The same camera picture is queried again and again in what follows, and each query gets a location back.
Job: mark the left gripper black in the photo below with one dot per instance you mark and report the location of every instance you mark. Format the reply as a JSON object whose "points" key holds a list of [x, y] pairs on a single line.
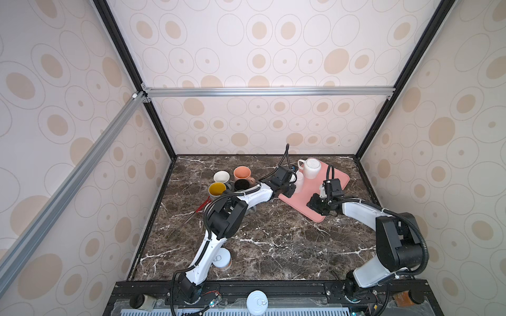
{"points": [[290, 189]]}

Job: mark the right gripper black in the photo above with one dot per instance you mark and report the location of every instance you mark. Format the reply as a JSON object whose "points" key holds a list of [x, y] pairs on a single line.
{"points": [[313, 204]]}

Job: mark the pale pink mug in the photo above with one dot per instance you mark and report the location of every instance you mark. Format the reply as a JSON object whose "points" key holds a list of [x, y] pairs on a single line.
{"points": [[299, 183]]}

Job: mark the pink plastic tray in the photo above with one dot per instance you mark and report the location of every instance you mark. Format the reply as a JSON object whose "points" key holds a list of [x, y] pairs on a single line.
{"points": [[299, 201]]}

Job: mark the cream and pink mug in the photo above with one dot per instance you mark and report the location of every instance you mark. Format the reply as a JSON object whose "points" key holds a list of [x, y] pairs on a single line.
{"points": [[244, 173]]}

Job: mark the black mug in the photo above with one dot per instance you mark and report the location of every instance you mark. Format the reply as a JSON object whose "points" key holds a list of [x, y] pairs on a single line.
{"points": [[241, 185]]}

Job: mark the grey mug white interior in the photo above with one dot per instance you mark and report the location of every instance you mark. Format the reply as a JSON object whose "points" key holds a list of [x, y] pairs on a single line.
{"points": [[221, 177]]}

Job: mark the blue butterfly mug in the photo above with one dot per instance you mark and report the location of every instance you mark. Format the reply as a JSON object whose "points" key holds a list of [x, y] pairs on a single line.
{"points": [[216, 189]]}

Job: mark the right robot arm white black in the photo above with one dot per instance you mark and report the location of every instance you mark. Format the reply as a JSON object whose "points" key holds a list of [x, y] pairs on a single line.
{"points": [[401, 249]]}

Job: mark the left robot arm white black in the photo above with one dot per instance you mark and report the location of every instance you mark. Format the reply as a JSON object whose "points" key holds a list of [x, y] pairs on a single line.
{"points": [[222, 219]]}

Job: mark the orange label tin can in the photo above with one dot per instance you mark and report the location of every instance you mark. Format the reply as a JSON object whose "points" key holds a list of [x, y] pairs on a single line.
{"points": [[222, 261]]}

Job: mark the back aluminium crossbar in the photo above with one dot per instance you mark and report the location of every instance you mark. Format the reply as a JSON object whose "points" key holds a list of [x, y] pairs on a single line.
{"points": [[272, 92]]}

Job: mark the aluminium crossbar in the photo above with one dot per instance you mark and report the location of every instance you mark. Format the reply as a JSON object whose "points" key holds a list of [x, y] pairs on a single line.
{"points": [[32, 237], [272, 92]]}

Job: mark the left aluminium crossbar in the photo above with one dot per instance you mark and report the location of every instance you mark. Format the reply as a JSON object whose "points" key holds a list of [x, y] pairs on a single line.
{"points": [[32, 237]]}

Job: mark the red handled metal tongs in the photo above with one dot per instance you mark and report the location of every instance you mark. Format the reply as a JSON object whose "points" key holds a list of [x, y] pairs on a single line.
{"points": [[200, 209]]}

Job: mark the white can on rail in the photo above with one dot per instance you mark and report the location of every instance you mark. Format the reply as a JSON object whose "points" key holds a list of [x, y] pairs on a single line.
{"points": [[257, 303]]}

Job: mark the brown bottle on rail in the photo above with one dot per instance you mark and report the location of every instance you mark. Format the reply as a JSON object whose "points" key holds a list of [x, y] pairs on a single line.
{"points": [[403, 299]]}

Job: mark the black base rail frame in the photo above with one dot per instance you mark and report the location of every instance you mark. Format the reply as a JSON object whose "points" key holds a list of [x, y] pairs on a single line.
{"points": [[293, 297]]}

